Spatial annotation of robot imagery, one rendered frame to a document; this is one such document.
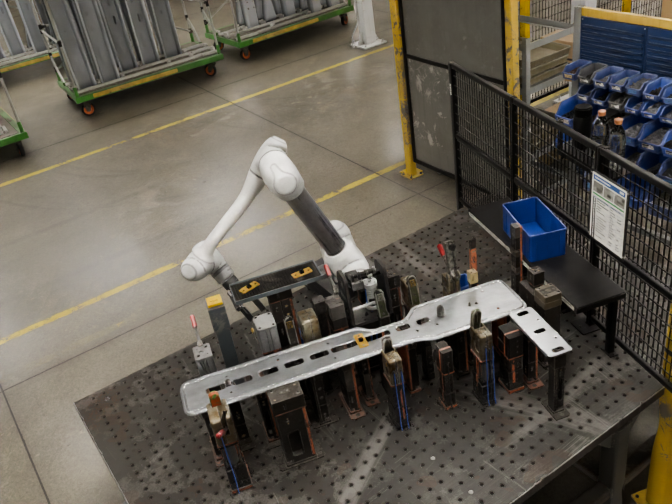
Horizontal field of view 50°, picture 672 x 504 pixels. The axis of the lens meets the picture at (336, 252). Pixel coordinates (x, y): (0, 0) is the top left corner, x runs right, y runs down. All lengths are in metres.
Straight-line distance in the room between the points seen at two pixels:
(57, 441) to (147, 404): 1.22
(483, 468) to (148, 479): 1.26
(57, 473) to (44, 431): 0.37
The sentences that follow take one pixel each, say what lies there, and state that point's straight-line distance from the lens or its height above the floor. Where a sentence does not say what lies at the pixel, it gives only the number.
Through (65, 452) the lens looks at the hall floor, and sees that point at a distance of 4.33.
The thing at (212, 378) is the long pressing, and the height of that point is 1.00.
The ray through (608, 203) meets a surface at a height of 1.35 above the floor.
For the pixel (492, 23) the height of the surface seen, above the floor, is 1.43.
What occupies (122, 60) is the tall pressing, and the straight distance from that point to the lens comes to 9.64.
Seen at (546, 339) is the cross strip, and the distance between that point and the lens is 2.78.
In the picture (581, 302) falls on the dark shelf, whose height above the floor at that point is 1.03.
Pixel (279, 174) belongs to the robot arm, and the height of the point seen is 1.55.
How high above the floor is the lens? 2.78
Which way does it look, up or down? 32 degrees down
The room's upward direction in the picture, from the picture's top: 10 degrees counter-clockwise
